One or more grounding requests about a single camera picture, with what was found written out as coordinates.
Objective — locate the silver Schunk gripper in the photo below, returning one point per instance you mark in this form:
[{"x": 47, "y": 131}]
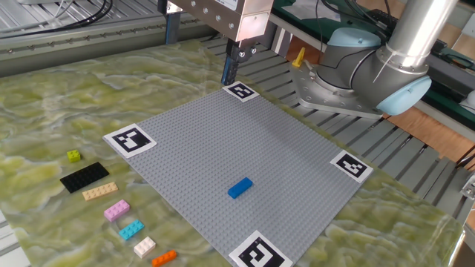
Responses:
[{"x": 219, "y": 16}]

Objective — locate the light pink Lego brick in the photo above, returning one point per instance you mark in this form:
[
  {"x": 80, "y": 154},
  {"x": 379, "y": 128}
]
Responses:
[{"x": 117, "y": 210}]

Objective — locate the silver UR5 robot arm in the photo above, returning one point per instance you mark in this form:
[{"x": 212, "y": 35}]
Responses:
[{"x": 371, "y": 66}]

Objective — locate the grey Lego baseplate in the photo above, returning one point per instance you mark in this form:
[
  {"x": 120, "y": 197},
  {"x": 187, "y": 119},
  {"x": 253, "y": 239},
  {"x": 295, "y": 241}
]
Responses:
[{"x": 222, "y": 148}]

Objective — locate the blue long Lego brick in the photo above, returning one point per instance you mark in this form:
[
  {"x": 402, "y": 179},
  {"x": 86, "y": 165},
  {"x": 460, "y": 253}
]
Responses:
[{"x": 240, "y": 187}]

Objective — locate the lime small Lego brick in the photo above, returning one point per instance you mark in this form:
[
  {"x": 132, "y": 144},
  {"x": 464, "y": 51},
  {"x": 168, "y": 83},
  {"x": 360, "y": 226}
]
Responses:
[{"x": 73, "y": 156}]

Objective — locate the black Lego plate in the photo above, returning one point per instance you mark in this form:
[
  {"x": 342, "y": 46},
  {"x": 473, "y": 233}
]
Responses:
[{"x": 84, "y": 177}]

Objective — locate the tan Lego plate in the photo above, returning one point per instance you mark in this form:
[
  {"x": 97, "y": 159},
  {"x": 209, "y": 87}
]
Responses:
[{"x": 100, "y": 191}]

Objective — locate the cyan Lego brick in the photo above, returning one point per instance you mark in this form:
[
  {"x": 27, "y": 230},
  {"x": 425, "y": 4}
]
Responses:
[{"x": 131, "y": 229}]

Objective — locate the white Lego brick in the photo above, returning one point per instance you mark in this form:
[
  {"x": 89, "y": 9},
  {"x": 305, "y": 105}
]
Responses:
[{"x": 144, "y": 247}]

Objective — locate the orange narrow Lego brick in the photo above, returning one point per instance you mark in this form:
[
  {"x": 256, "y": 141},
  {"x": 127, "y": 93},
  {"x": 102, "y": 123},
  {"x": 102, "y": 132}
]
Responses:
[{"x": 164, "y": 258}]

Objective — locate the small yellow plastic tool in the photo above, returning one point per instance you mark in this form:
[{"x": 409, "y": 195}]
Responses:
[{"x": 298, "y": 58}]

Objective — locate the black keyboard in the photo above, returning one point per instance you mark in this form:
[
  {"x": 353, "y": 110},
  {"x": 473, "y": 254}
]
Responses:
[{"x": 380, "y": 16}]

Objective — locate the spiral pattern fiducial marker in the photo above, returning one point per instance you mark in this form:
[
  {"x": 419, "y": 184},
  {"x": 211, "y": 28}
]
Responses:
[{"x": 259, "y": 252}]

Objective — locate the grey aluminium table rail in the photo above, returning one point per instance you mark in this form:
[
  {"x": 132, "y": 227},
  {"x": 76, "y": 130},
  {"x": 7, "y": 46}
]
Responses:
[{"x": 92, "y": 48}]

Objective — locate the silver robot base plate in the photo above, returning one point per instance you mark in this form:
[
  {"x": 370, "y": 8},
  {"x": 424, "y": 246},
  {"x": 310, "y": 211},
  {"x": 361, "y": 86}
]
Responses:
[{"x": 326, "y": 100}]

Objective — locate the silver corner bracket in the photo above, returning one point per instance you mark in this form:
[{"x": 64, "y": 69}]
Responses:
[{"x": 469, "y": 189}]

